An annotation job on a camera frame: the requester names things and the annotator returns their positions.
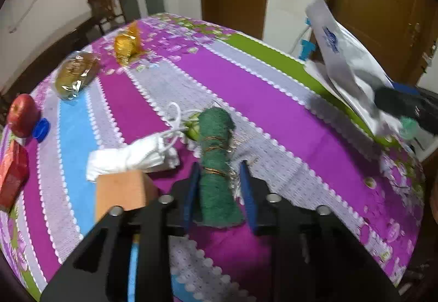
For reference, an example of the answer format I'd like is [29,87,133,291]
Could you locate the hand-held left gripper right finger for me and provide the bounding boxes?
[239,161,401,302]

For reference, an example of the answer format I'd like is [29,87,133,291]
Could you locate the panelled brown wooden door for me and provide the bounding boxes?
[323,0,438,87]

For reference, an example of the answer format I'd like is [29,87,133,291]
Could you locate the green scouring pad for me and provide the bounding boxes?
[192,108,245,228]

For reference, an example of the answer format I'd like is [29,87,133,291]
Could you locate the dark wooden chair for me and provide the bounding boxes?
[85,0,128,36]

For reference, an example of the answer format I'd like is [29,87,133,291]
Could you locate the red apple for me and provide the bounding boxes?
[7,94,40,138]

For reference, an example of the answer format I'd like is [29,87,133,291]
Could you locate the round pastry in clear wrap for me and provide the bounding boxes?
[56,51,100,101]

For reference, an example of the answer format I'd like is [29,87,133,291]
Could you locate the white crumpled cloth with cord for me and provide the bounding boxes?
[86,102,192,183]

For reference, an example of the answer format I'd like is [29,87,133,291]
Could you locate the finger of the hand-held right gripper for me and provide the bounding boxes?
[374,87,415,118]

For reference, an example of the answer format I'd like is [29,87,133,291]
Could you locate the gold foil wrapped snack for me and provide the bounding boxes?
[114,22,143,65]

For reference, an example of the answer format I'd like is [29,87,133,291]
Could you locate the blue bottle cap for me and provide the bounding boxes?
[33,119,51,142]

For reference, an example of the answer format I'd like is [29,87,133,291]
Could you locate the yellow sponge block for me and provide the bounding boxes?
[95,170,159,222]

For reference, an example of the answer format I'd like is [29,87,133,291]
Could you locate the red drink carton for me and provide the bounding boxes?
[0,142,30,213]

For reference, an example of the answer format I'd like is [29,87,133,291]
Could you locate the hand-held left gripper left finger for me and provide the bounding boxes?
[40,162,202,302]

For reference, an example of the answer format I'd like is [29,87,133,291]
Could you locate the small blue plastic thing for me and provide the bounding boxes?
[299,39,319,62]

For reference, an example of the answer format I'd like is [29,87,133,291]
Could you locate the dark wooden table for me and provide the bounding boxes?
[0,16,105,107]

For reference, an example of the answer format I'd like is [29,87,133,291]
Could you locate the small green wrapper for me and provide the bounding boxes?
[185,112,202,140]

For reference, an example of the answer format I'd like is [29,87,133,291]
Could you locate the white plastic bag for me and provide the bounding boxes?
[304,0,396,138]

